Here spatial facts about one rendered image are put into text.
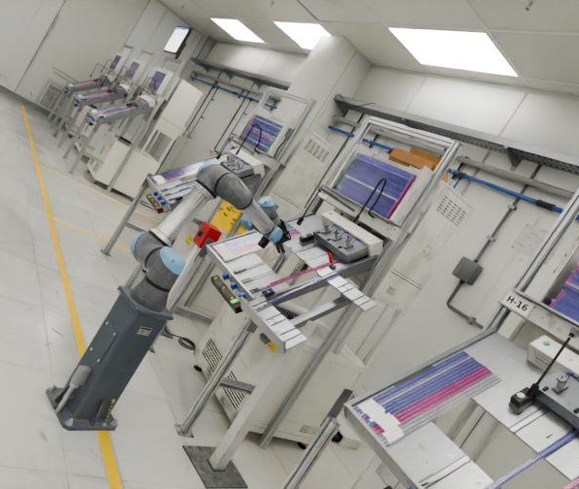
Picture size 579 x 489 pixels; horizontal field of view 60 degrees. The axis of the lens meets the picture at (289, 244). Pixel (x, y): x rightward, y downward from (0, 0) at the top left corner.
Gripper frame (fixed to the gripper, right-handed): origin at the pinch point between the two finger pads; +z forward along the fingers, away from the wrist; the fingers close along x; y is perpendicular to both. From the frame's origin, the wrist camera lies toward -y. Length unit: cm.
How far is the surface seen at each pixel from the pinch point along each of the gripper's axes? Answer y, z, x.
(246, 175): 31, 2, 117
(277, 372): -38, 11, -59
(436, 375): 4, 0, -115
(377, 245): 41, 5, -30
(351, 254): 26.5, 2.1, -27.9
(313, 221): 34.4, 9.1, 27.1
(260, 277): -18.2, -3.4, -11.4
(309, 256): 11.7, 3.7, -8.8
